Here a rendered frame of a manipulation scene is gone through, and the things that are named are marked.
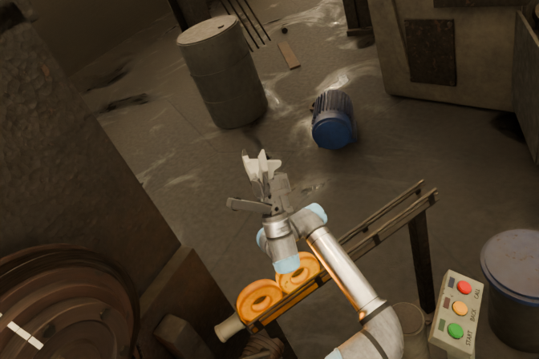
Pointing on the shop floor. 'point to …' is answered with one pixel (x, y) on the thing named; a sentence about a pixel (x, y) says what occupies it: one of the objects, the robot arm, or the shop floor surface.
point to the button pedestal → (454, 348)
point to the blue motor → (334, 120)
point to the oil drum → (224, 71)
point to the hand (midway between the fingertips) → (249, 149)
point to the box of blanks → (527, 79)
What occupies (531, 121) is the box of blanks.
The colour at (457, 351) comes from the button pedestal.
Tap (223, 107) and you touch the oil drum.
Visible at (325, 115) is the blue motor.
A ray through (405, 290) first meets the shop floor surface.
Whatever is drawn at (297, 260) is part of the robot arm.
